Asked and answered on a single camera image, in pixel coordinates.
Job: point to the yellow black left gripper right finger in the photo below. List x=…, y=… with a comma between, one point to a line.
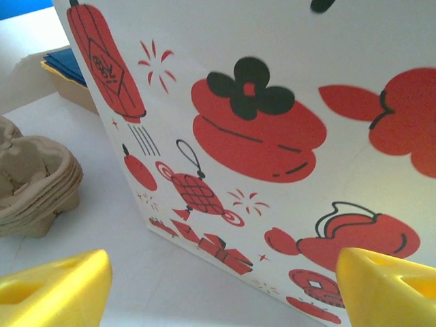
x=391, y=293

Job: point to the stack of cardboard cup carriers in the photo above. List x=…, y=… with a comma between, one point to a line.
x=37, y=180

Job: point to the red white paper gift bag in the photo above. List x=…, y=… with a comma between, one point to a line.
x=238, y=119

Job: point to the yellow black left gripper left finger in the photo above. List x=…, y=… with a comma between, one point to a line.
x=51, y=293

